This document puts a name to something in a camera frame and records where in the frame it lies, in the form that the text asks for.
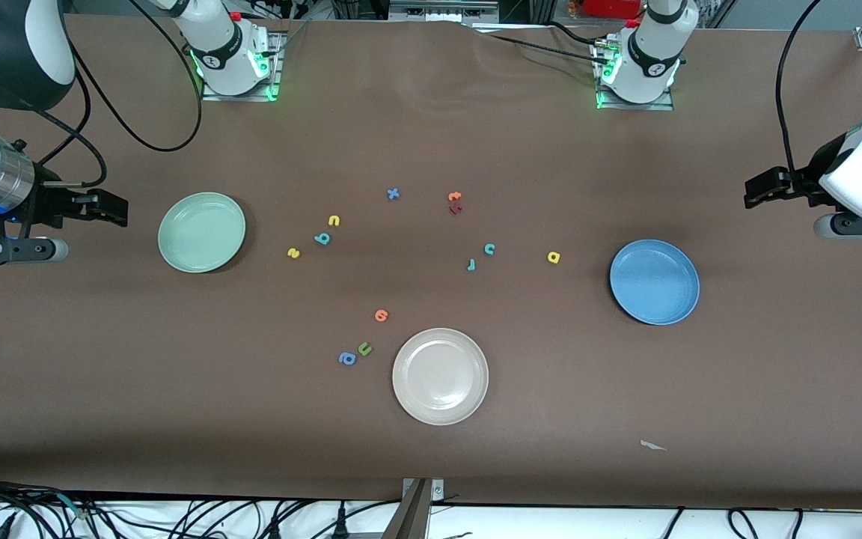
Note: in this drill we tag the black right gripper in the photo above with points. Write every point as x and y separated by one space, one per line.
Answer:
47 201

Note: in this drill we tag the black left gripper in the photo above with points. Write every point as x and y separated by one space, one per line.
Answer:
807 184

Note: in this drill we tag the teal foam letter b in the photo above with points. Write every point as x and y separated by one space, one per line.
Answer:
319 239

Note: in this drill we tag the green plate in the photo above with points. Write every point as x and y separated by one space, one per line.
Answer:
201 232

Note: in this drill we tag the blue plate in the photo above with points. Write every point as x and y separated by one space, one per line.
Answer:
654 281

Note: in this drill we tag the red box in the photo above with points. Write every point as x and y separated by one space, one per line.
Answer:
610 7

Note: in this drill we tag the blue foam letter a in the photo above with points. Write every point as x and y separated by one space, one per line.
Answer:
342 360

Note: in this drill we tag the white paper scrap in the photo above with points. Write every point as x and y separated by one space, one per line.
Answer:
652 446

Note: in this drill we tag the black plug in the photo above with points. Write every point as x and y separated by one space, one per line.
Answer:
340 524
274 528

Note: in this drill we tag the grey device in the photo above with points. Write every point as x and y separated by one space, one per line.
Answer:
438 11

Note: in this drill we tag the beige plate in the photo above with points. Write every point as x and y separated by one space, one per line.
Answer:
440 376

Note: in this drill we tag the grey aluminium beam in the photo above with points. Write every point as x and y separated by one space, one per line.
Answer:
410 520

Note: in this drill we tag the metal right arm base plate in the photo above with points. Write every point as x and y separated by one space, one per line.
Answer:
276 60

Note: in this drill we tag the silver table bracket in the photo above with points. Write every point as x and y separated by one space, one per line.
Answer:
437 490

